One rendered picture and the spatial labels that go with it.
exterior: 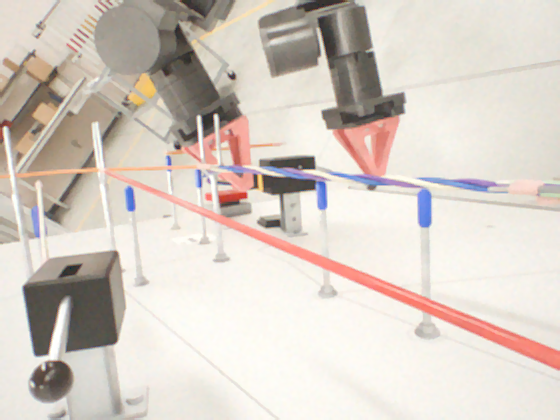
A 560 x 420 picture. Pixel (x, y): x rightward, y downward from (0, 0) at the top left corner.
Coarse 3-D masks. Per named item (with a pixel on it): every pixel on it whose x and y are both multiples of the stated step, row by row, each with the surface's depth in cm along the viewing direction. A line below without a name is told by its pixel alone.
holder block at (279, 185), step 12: (288, 156) 58; (300, 156) 58; (312, 156) 55; (300, 168) 55; (312, 168) 56; (276, 180) 54; (288, 180) 55; (300, 180) 55; (312, 180) 56; (264, 192) 57; (276, 192) 54; (288, 192) 55; (300, 192) 56
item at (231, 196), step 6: (210, 192) 74; (222, 192) 73; (228, 192) 73; (234, 192) 72; (240, 192) 72; (246, 192) 73; (210, 198) 72; (222, 198) 71; (228, 198) 71; (234, 198) 72; (240, 198) 72; (246, 198) 73; (222, 204) 72; (228, 204) 72
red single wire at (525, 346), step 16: (112, 176) 37; (160, 192) 29; (192, 208) 24; (224, 224) 22; (240, 224) 21; (272, 240) 18; (304, 256) 17; (320, 256) 16; (336, 272) 15; (352, 272) 15; (368, 288) 14; (384, 288) 13; (400, 288) 13; (416, 304) 13; (432, 304) 12; (448, 320) 12; (464, 320) 11; (480, 320) 11; (480, 336) 11; (496, 336) 11; (512, 336) 10; (528, 352) 10; (544, 352) 10
